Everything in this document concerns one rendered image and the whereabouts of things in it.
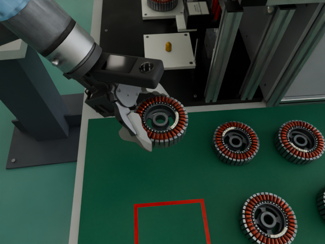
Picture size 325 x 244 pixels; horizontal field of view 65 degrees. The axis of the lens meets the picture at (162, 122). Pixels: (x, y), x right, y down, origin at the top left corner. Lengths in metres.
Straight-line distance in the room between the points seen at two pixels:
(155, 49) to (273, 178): 0.50
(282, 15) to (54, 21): 0.40
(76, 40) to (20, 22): 0.07
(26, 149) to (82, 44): 1.29
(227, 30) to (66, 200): 1.19
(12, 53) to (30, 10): 0.62
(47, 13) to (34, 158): 1.27
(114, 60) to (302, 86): 0.52
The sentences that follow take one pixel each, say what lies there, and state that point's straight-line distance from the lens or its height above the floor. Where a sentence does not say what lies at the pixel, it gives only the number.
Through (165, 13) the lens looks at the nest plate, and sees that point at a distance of 0.97.
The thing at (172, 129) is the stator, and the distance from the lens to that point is 0.50.
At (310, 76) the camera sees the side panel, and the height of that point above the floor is 0.86.
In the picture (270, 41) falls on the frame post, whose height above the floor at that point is 0.98.
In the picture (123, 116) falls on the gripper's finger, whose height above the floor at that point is 0.97.
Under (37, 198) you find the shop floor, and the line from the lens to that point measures 1.54.
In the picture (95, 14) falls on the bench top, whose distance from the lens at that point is 1.06.
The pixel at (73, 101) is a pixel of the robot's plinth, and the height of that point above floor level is 0.02.
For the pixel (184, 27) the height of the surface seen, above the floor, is 0.88.
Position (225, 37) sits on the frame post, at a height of 0.99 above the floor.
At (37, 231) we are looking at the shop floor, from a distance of 1.49.
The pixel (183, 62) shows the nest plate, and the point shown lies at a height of 0.78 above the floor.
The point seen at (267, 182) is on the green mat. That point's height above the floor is 0.75.
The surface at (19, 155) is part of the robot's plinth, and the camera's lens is 1.67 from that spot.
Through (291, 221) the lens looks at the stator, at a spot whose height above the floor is 0.79.
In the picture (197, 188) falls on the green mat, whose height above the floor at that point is 0.75.
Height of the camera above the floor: 1.34
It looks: 58 degrees down
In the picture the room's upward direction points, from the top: straight up
